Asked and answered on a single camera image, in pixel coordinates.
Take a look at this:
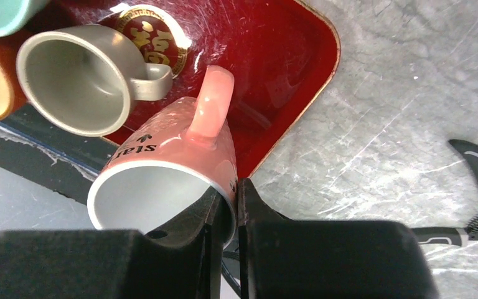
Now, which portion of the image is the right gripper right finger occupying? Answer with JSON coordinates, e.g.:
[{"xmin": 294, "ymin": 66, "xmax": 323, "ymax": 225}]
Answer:
[{"xmin": 237, "ymin": 179, "xmax": 439, "ymax": 298}]

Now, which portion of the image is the olive green cup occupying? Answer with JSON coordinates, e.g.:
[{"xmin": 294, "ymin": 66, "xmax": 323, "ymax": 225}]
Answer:
[{"xmin": 16, "ymin": 24, "xmax": 173, "ymax": 137}]

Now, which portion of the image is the red serving tray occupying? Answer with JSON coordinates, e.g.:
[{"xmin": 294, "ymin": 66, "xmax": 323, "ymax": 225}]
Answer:
[{"xmin": 27, "ymin": 1, "xmax": 340, "ymax": 178}]

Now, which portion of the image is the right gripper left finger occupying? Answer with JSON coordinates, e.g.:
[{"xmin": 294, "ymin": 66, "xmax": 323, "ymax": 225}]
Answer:
[{"xmin": 0, "ymin": 188, "xmax": 223, "ymax": 298}]

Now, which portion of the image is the red white cup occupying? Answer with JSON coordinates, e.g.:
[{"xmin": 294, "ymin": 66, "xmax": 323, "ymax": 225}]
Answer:
[{"xmin": 87, "ymin": 65, "xmax": 238, "ymax": 244}]

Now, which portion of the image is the teal green cup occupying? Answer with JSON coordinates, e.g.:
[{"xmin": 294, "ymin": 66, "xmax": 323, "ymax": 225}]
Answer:
[{"xmin": 0, "ymin": 0, "xmax": 50, "ymax": 37}]

